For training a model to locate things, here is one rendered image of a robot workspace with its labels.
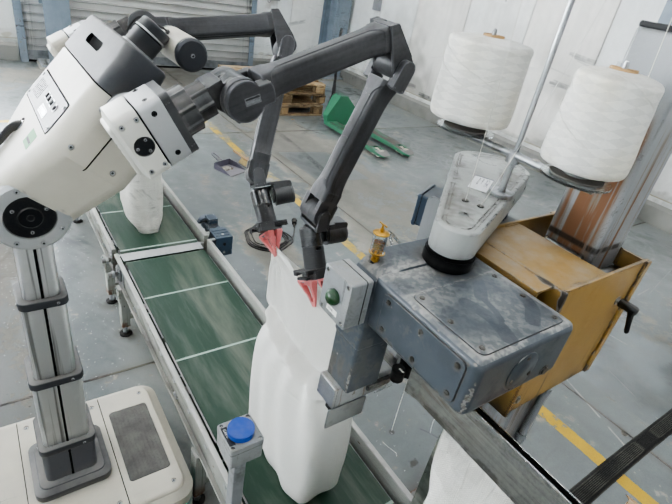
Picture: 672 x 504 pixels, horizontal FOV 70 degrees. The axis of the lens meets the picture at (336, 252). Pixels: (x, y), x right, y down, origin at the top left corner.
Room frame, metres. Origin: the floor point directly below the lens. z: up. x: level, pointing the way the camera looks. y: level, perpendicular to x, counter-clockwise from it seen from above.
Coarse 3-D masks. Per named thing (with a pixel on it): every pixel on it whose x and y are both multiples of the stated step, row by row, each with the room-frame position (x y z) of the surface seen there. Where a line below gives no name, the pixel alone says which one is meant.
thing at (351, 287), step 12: (336, 264) 0.68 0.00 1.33; (324, 276) 0.68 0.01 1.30; (336, 276) 0.66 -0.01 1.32; (348, 276) 0.65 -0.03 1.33; (360, 276) 0.66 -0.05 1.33; (324, 288) 0.68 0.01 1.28; (336, 288) 0.65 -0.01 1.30; (348, 288) 0.64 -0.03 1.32; (360, 288) 0.64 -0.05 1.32; (324, 300) 0.67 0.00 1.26; (348, 300) 0.63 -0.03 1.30; (360, 300) 0.64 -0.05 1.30; (348, 312) 0.63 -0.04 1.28; (360, 312) 0.64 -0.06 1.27; (348, 324) 0.63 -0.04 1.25
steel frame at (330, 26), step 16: (48, 0) 6.40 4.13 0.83; (64, 0) 6.51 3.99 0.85; (336, 0) 9.45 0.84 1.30; (48, 16) 6.38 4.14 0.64; (64, 16) 6.50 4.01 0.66; (336, 16) 9.18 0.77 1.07; (48, 32) 6.37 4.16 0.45; (320, 32) 9.47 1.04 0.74; (336, 32) 9.22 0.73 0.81; (48, 64) 6.35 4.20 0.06; (336, 80) 9.26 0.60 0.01
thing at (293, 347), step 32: (288, 288) 1.12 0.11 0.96; (320, 288) 1.05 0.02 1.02; (288, 320) 1.09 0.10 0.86; (320, 320) 0.97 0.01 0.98; (256, 352) 1.09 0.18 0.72; (288, 352) 1.01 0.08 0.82; (320, 352) 0.96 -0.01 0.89; (256, 384) 1.06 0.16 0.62; (288, 384) 0.92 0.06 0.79; (256, 416) 1.04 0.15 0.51; (288, 416) 0.90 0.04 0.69; (320, 416) 0.85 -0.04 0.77; (288, 448) 0.88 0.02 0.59; (320, 448) 0.84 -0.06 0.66; (288, 480) 0.86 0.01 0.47; (320, 480) 0.85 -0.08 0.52
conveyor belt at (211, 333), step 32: (192, 256) 2.04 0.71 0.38; (160, 288) 1.74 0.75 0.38; (192, 288) 1.78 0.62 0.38; (224, 288) 1.83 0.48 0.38; (160, 320) 1.53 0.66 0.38; (192, 320) 1.57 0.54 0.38; (224, 320) 1.61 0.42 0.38; (256, 320) 1.65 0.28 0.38; (192, 352) 1.38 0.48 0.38; (224, 352) 1.42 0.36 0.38; (192, 384) 1.23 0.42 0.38; (224, 384) 1.25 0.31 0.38; (224, 416) 1.12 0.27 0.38; (352, 448) 1.09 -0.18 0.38; (256, 480) 0.91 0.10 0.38; (352, 480) 0.97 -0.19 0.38
